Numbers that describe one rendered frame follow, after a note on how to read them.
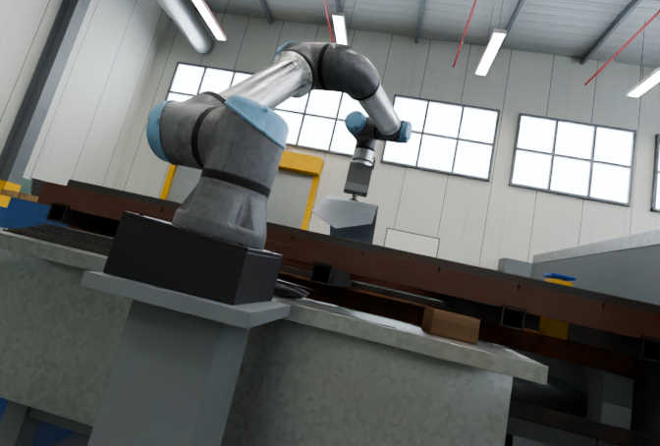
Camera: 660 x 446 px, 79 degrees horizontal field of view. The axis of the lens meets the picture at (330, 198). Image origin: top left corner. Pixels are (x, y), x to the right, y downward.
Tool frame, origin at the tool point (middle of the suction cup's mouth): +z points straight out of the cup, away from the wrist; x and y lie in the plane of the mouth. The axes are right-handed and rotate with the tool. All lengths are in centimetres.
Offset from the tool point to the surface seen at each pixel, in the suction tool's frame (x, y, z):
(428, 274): 44, -21, 21
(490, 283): 46, -34, 19
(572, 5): -588, -357, -623
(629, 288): 27, -79, 11
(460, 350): 64, -24, 34
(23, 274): 38, 78, 43
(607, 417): 43, -64, 42
